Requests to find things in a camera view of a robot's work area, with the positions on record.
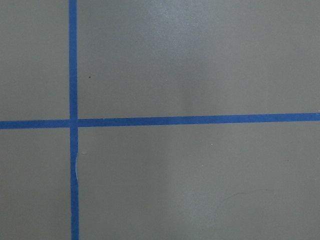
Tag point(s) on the blue tape right vertical line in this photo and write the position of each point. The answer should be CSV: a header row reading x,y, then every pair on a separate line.
x,y
73,118

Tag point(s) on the blue tape upper horizontal line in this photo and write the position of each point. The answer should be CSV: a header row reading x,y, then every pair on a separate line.
x,y
160,121

